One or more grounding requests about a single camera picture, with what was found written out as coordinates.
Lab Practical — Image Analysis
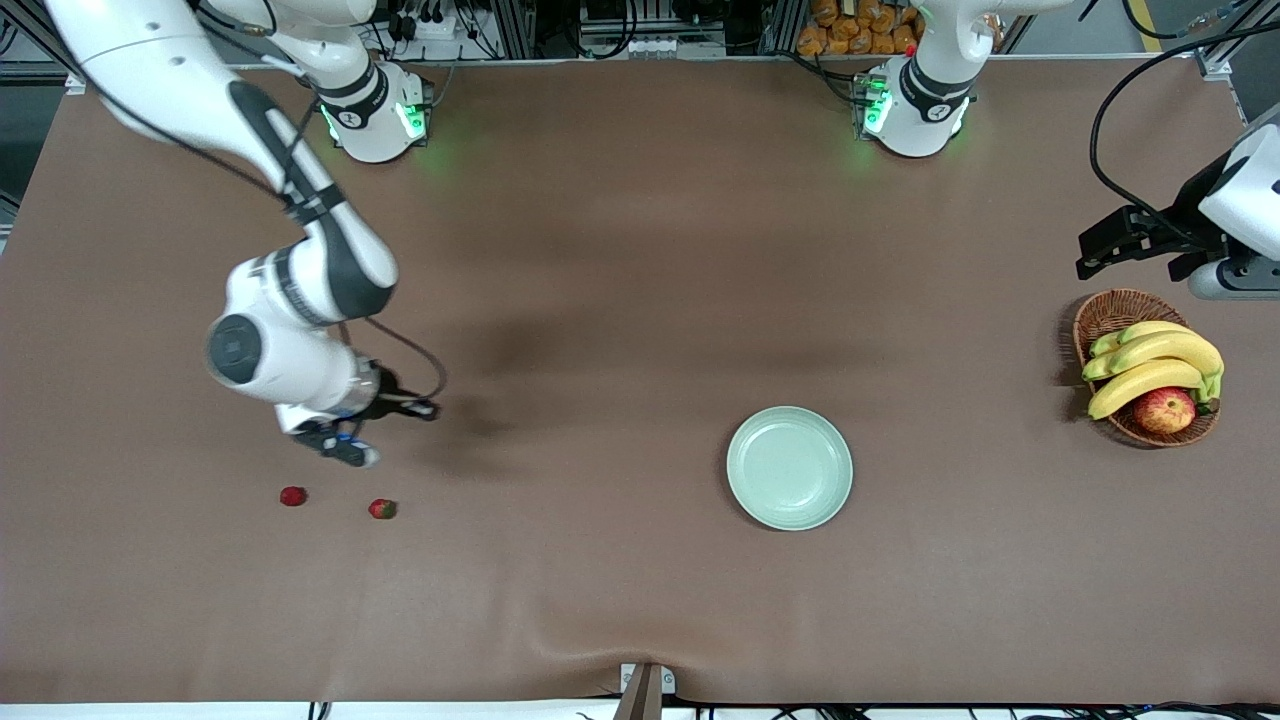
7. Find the grey mounting bar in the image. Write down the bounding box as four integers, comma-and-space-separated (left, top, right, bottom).
612, 666, 664, 720

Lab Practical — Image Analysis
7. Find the orange bread rolls pile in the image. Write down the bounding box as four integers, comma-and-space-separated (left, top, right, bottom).
797, 0, 926, 57

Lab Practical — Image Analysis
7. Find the red apple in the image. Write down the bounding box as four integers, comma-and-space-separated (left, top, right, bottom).
1133, 387, 1198, 435

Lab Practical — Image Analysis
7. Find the aluminium corner frame post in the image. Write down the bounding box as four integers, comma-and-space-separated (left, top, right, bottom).
0, 0, 91, 96
1195, 0, 1280, 83

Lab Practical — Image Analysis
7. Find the white terminal block row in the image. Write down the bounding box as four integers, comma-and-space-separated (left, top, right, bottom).
627, 37, 727, 58

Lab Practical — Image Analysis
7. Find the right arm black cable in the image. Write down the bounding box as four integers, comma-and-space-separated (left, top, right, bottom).
100, 0, 448, 406

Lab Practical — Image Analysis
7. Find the brown wicker basket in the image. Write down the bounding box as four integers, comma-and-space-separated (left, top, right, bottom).
1073, 289, 1222, 448

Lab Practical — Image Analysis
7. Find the white power strip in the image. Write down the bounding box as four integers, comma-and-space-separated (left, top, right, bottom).
393, 8, 463, 43

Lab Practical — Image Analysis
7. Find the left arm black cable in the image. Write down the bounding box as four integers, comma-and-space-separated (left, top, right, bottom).
1089, 20, 1280, 246

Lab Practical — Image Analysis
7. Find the pale green round plate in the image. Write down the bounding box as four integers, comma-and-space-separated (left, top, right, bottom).
727, 405, 854, 531

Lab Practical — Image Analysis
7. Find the yellow banana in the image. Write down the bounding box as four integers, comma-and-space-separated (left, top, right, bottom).
1088, 359, 1223, 421
1082, 331, 1225, 382
1090, 320, 1194, 358

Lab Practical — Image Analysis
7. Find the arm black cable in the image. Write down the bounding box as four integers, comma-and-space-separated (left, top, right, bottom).
100, 0, 448, 406
1089, 20, 1280, 246

